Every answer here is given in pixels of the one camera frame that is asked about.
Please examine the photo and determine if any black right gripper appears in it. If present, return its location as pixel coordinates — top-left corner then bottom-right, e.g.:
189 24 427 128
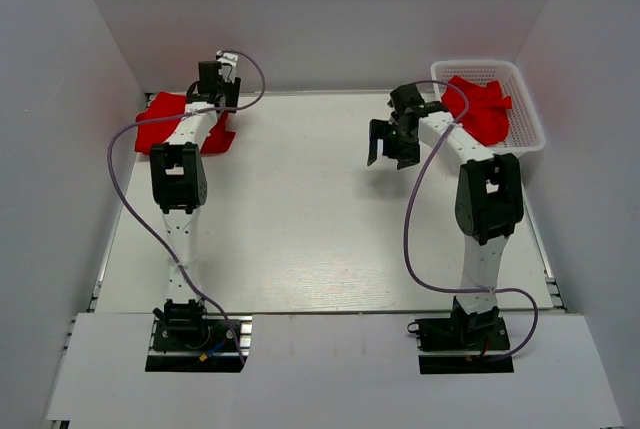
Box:
369 118 422 169

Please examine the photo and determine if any red t shirt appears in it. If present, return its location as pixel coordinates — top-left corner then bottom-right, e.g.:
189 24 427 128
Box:
200 113 236 155
134 92 186 155

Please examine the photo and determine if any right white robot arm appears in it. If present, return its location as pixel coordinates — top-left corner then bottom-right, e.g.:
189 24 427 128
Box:
367 84 524 348

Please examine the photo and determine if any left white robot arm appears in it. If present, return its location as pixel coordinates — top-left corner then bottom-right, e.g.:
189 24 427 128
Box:
149 51 240 348

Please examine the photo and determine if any crumpled red shirt in basket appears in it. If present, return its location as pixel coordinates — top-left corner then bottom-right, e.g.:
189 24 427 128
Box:
449 76 512 146

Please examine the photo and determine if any white plastic mesh basket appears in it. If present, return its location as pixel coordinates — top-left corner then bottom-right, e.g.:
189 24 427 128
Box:
430 59 546 157

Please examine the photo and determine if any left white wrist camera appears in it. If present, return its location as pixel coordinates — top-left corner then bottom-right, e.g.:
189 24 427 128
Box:
215 50 239 84

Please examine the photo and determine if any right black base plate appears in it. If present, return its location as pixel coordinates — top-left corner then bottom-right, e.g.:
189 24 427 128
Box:
407 317 514 375

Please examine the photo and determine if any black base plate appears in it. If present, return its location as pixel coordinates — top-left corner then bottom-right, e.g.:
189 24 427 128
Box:
145 318 244 374
407 317 514 375

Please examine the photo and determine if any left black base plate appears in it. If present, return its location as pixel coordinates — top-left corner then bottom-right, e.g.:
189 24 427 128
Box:
145 318 244 374

